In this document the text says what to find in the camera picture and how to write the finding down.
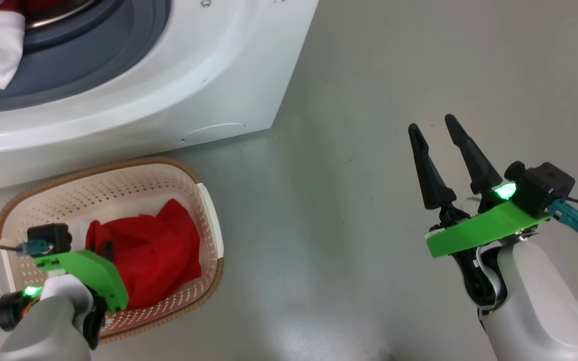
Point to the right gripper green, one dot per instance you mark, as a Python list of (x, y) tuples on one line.
[(489, 225)]

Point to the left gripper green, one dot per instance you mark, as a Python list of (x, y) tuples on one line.
[(93, 271)]

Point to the red sports shorts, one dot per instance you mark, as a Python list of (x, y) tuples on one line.
[(158, 250)]

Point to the cream perforated laundry basket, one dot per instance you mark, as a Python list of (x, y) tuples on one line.
[(118, 185)]

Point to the white front-load washing machine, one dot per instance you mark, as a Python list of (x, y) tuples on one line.
[(168, 75)]

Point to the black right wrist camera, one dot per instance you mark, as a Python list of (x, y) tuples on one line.
[(545, 188)]

